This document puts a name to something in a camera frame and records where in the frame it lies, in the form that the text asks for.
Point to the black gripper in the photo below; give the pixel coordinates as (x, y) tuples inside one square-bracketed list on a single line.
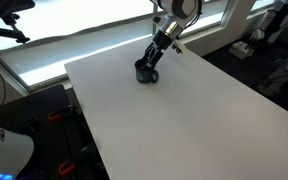
[(161, 40)]

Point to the dark teal mug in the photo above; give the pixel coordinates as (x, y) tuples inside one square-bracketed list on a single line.
[(144, 77)]

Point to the grey window sill ledge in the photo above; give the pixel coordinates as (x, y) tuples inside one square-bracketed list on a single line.
[(84, 43)]

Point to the white power adapter box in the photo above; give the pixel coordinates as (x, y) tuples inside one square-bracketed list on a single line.
[(239, 50)]

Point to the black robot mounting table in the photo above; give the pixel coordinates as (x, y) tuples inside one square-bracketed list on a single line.
[(34, 103)]

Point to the grey padded chair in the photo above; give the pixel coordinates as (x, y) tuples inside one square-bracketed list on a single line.
[(284, 73)]

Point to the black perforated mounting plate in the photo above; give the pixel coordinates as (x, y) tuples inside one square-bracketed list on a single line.
[(50, 143)]

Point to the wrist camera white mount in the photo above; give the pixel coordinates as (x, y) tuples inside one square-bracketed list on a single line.
[(179, 48)]

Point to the black camera tripod mount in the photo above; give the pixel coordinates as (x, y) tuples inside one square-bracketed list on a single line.
[(4, 31)]

